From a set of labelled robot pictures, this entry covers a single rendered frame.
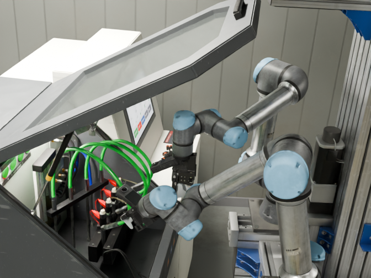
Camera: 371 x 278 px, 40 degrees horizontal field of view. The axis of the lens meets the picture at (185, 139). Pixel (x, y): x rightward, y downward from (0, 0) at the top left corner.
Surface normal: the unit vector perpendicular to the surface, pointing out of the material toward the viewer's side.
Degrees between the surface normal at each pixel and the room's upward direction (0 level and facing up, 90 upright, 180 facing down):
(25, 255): 90
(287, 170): 84
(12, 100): 0
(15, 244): 90
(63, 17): 90
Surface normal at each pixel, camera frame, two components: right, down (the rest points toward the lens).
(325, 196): -0.01, 0.46
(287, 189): -0.32, 0.30
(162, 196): 0.42, -0.33
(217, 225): 0.05, -0.89
